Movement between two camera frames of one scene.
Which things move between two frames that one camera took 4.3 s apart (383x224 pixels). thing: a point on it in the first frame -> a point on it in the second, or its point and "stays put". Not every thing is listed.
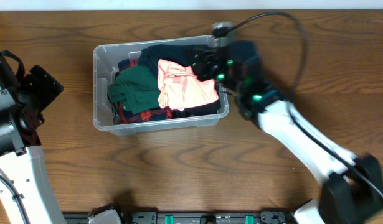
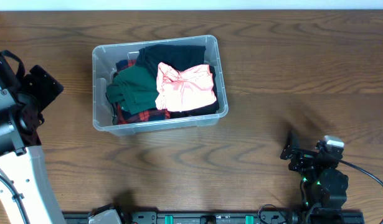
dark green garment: [136, 88] stays put
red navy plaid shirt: [126, 117] stays put
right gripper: [210, 57] -> [304, 156]
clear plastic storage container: [151, 86] stays put
